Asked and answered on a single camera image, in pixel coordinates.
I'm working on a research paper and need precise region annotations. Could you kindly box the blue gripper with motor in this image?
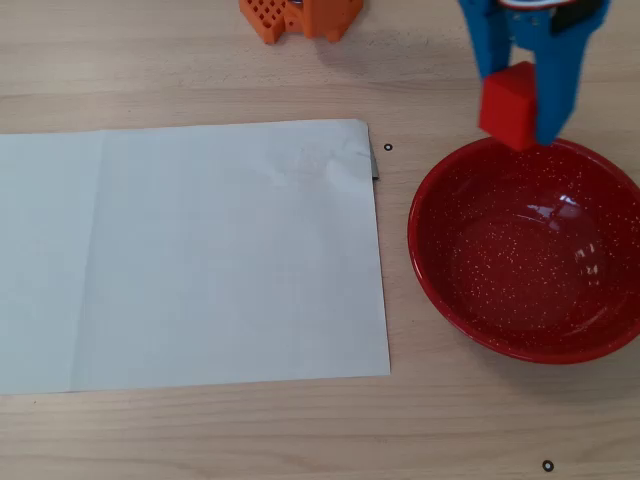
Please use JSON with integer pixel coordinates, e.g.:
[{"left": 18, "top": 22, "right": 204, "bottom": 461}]
[{"left": 457, "top": 0, "right": 612, "bottom": 147}]

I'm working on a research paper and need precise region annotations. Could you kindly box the red cube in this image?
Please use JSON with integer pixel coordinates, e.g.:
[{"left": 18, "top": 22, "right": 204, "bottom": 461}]
[{"left": 478, "top": 61, "right": 539, "bottom": 152}]

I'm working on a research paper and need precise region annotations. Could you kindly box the red speckled bowl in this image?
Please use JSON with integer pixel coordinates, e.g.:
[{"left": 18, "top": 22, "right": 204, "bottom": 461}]
[{"left": 407, "top": 135, "right": 640, "bottom": 365}]

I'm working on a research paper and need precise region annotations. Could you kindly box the white paper sheet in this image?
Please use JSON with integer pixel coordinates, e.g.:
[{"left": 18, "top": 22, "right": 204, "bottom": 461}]
[{"left": 0, "top": 118, "right": 392, "bottom": 396}]

